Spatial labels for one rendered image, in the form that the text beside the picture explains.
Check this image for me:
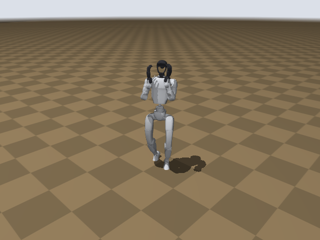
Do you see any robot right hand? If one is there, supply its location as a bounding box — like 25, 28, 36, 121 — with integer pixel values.
146, 65, 153, 84

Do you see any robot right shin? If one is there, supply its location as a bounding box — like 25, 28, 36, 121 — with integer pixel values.
147, 142, 158, 156

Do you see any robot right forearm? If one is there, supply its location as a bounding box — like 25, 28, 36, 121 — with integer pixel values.
140, 80, 153, 98

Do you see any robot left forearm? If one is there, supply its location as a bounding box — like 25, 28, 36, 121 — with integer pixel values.
163, 78, 176, 100

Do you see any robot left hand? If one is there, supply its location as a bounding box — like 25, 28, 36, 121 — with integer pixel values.
164, 64, 172, 83

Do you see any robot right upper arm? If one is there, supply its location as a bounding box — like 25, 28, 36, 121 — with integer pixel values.
141, 78, 148, 100

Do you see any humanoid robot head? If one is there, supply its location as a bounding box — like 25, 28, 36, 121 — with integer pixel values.
156, 60, 167, 78

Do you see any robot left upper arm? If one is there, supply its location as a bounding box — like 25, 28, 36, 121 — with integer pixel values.
167, 79, 178, 101

